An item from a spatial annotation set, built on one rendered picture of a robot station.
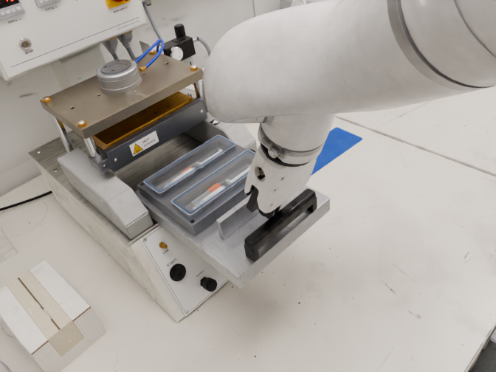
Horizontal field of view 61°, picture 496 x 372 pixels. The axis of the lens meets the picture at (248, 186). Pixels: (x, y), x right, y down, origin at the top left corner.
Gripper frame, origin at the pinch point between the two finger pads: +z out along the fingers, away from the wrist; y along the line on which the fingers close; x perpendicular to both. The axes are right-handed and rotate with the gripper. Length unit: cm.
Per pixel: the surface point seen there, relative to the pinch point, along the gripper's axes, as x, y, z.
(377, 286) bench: -20.4, 15.3, 20.4
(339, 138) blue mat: 14, 52, 33
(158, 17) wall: 82, 39, 27
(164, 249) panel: 11.9, -12.0, 17.7
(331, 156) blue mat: 10, 44, 32
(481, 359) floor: -63, 62, 85
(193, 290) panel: 4.2, -11.0, 25.4
